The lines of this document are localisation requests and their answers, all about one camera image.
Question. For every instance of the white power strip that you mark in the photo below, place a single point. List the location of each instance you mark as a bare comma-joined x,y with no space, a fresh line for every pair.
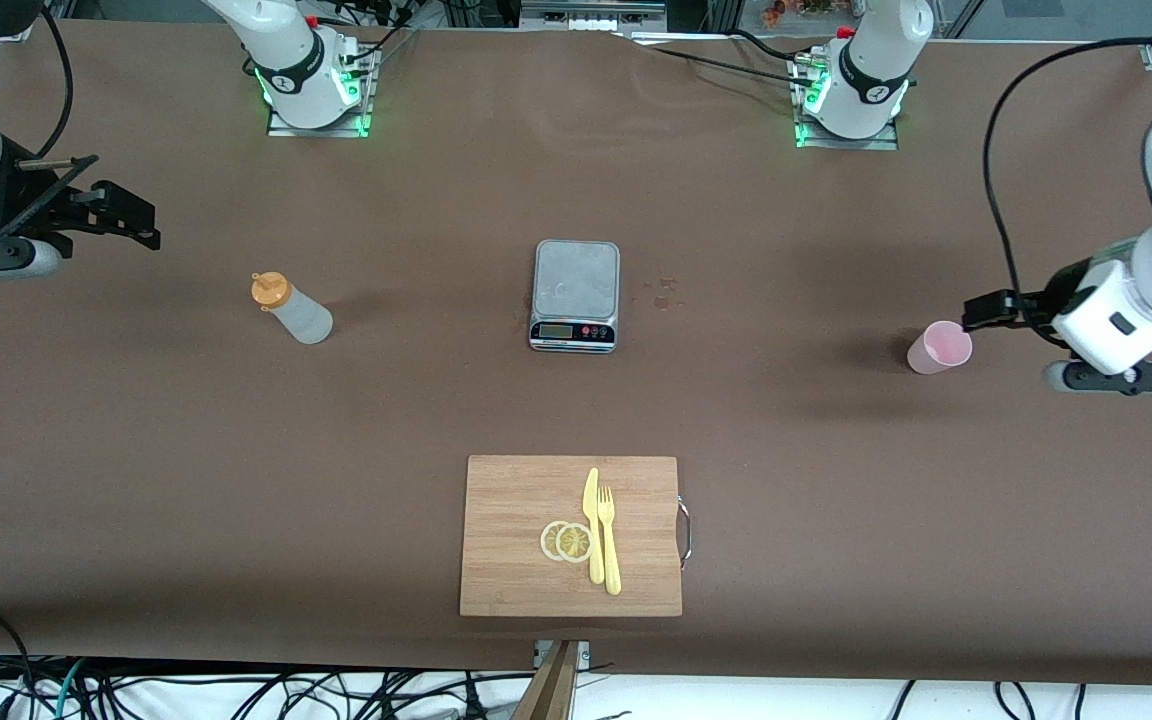
591,18

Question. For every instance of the silver digital kitchen scale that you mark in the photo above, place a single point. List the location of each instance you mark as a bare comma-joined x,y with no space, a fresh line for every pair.
576,290

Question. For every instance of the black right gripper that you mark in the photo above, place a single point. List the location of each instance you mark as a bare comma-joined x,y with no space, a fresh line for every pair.
28,204

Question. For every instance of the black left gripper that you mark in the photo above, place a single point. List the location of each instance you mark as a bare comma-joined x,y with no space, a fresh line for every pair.
1044,304

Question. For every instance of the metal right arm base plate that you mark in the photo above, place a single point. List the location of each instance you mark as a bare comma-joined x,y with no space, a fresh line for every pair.
336,131

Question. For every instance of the clear sauce bottle orange cap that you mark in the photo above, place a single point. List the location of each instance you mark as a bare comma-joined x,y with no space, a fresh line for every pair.
301,315

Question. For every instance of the brown table cover sheet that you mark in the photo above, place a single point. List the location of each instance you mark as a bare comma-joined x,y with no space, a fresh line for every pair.
836,520

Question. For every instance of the yellow plastic fork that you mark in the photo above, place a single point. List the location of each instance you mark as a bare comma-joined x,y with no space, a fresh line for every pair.
613,570

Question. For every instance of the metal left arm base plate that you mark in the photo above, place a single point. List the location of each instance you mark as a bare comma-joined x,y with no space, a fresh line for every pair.
866,144

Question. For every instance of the yellow plastic knife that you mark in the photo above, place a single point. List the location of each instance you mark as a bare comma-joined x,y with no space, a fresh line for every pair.
591,500

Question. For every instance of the wooden cutting board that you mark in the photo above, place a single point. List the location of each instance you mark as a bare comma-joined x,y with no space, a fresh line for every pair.
516,540

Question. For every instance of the small metal bracket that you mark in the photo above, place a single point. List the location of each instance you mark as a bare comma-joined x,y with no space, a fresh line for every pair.
584,652

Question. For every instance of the pink plastic cup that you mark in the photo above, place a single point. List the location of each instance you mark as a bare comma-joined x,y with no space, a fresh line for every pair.
941,348

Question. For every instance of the lemon slice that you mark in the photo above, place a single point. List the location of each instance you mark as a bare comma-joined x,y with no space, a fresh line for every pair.
546,540
574,543

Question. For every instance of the wooden beam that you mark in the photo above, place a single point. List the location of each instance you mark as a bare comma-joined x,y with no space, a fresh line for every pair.
551,690

